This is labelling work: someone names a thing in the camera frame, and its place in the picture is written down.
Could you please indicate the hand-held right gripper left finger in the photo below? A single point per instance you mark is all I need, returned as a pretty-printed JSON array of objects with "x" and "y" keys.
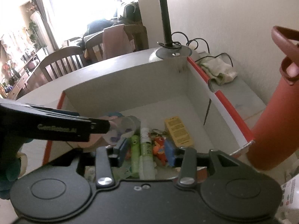
[{"x": 121, "y": 151}]

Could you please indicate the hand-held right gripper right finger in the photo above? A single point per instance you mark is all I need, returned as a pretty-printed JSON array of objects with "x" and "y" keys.
[{"x": 170, "y": 152}]

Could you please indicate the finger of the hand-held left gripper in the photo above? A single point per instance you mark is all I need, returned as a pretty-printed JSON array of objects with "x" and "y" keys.
[{"x": 100, "y": 126}]

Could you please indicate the green tube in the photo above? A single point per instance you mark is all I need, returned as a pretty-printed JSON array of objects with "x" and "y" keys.
[{"x": 135, "y": 151}]

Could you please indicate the pink doll with blue hat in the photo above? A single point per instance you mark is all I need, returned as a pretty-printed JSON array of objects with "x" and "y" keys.
[{"x": 113, "y": 115}]

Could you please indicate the green patterned pouch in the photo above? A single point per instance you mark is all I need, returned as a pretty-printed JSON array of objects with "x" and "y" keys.
[{"x": 126, "y": 171}]

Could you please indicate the beige bottle with green cap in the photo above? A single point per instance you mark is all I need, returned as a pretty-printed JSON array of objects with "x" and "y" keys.
[{"x": 147, "y": 149}]

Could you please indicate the yellow cardboard box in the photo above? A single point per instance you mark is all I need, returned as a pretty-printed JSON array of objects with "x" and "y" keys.
[{"x": 178, "y": 130}]

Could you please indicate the silver cylindrical can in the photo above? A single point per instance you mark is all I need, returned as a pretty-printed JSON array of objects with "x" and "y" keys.
[{"x": 126, "y": 127}]

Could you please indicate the orange cardboard shoe box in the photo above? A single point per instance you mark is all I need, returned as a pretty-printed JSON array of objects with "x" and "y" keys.
[{"x": 140, "y": 93}]

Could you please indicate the person's left hand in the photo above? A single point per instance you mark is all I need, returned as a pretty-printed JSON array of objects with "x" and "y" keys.
[{"x": 9, "y": 170}]

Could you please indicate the wooden tv cabinet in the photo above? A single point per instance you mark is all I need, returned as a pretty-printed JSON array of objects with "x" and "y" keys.
[{"x": 25, "y": 74}]

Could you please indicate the wooden dining chair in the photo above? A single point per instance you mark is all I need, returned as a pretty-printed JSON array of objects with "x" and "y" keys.
[
  {"x": 137, "y": 37},
  {"x": 62, "y": 63}
]

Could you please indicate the pink cloth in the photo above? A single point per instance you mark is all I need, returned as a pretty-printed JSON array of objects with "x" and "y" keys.
[{"x": 118, "y": 42}]

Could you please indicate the green house plant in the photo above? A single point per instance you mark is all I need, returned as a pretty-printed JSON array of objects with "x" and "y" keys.
[{"x": 33, "y": 33}]

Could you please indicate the white and green cloth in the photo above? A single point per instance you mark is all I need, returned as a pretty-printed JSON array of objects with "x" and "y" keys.
[{"x": 219, "y": 71}]

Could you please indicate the white standing air conditioner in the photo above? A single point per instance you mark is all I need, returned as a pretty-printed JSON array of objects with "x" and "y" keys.
[{"x": 39, "y": 29}]

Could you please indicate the grey curtain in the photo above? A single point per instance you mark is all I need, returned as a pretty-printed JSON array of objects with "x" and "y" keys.
[{"x": 45, "y": 21}]

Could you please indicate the orange water bottle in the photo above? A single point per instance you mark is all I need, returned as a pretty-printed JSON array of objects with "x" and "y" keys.
[{"x": 273, "y": 121}]

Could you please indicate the sofa with cushions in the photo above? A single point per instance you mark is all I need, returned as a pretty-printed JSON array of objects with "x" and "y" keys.
[{"x": 128, "y": 11}]

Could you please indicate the grey desk lamp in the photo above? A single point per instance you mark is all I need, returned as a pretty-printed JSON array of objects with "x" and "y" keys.
[{"x": 167, "y": 23}]

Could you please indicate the white plastic packaging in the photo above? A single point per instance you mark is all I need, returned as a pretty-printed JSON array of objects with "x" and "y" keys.
[{"x": 290, "y": 191}]

